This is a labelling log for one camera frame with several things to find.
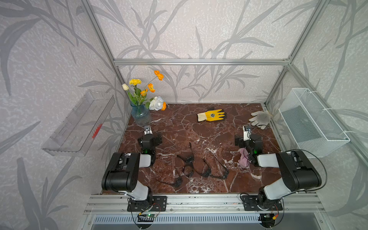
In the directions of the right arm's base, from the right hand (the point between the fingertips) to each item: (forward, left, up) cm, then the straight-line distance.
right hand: (243, 133), depth 95 cm
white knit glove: (+18, -21, -7) cm, 28 cm away
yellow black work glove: (+20, +19, -4) cm, 28 cm away
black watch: (-18, +36, -1) cm, 40 cm away
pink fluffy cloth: (-18, +3, 0) cm, 18 cm away
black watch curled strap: (-22, +36, -5) cm, 43 cm away
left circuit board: (-45, +58, -7) cm, 74 cm away
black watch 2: (-25, +15, -1) cm, 29 cm away
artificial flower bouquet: (+13, +66, +23) cm, 71 cm away
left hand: (0, +62, +2) cm, 62 cm away
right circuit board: (-47, -4, -8) cm, 47 cm away
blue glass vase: (+13, +70, +7) cm, 72 cm away
